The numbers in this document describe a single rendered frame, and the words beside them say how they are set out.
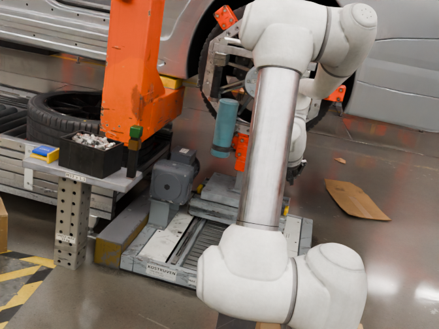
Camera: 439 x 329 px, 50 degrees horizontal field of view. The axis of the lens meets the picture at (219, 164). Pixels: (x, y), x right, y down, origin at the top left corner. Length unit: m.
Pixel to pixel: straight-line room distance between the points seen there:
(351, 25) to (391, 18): 1.14
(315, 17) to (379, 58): 1.16
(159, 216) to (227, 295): 1.26
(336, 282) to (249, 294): 0.19
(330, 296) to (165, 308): 0.96
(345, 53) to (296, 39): 0.13
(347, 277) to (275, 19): 0.60
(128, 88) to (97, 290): 0.81
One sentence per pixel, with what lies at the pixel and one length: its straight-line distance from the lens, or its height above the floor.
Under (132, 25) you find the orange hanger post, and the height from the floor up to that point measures 1.00.
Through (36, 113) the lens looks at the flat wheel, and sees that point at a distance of 2.41.
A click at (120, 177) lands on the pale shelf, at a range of 1.85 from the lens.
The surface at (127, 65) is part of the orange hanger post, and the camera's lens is 1.90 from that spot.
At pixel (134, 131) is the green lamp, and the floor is 0.64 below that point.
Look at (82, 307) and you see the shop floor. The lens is 1.90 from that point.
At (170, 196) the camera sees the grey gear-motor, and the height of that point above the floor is 0.28.
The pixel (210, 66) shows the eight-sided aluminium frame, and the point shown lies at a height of 0.86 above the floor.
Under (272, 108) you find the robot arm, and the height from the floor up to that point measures 0.95.
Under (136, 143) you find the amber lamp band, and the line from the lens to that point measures 1.78.
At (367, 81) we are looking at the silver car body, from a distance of 2.29.
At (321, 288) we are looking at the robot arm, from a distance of 1.08.
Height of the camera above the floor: 1.18
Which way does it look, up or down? 20 degrees down
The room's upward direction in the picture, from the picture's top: 10 degrees clockwise
